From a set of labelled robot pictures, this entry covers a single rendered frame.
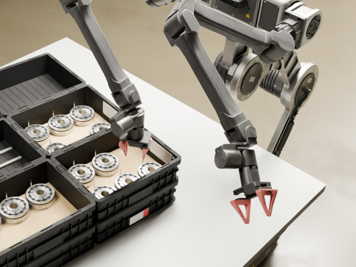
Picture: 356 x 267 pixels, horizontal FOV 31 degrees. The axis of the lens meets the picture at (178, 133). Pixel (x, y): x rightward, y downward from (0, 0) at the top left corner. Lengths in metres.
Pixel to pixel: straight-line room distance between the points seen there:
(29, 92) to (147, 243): 0.91
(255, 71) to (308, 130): 1.77
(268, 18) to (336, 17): 3.40
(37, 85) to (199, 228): 1.00
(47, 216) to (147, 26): 3.00
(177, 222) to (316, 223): 1.30
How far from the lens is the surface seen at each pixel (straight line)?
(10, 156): 2.60
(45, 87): 2.96
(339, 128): 4.38
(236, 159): 1.86
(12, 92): 2.93
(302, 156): 4.07
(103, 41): 2.18
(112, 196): 2.27
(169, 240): 2.46
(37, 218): 2.34
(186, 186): 2.67
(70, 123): 2.69
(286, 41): 2.15
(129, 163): 2.55
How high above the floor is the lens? 2.52
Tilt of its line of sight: 38 degrees down
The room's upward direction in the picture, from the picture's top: 7 degrees clockwise
